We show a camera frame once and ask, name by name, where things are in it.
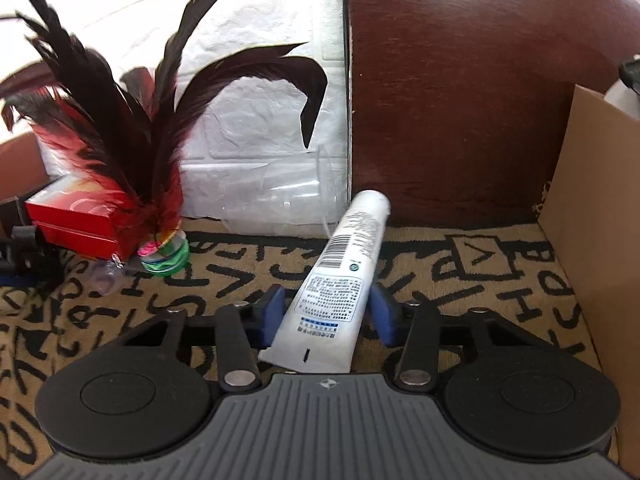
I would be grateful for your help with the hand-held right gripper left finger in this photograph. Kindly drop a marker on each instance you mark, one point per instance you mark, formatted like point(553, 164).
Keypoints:
point(275, 311)

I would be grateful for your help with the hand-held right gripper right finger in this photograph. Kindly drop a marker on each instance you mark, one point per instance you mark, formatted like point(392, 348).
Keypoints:
point(383, 316)

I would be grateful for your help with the white tube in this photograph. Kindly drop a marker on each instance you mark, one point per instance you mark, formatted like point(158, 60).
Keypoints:
point(335, 286)

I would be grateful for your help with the letter print tablecloth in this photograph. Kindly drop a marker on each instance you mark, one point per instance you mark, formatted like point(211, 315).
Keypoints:
point(450, 271)

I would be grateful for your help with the clear plastic case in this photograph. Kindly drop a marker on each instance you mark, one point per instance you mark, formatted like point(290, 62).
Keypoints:
point(280, 196)

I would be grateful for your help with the small clear plastic cap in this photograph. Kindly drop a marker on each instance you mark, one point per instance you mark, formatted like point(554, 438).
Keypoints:
point(106, 276)

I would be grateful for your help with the red black feather shuttlecock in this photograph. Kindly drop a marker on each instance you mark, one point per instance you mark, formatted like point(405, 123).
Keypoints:
point(145, 195)

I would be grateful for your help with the red box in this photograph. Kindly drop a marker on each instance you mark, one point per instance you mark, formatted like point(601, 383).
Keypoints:
point(75, 221)

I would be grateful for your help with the tan cardboard box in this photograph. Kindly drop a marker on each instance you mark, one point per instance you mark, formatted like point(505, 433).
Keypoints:
point(595, 210)

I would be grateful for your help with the dark brown wooden board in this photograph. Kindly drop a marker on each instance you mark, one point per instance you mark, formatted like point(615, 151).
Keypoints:
point(475, 85)

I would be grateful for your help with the black clamp tool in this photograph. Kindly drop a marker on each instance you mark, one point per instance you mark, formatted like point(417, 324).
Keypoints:
point(30, 256)

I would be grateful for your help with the small black box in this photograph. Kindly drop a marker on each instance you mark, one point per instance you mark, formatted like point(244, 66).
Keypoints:
point(10, 216)

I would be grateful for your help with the long brown shoe box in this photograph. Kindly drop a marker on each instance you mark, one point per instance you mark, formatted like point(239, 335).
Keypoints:
point(20, 166)

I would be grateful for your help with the flat black case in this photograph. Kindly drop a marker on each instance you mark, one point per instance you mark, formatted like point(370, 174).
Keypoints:
point(632, 75)

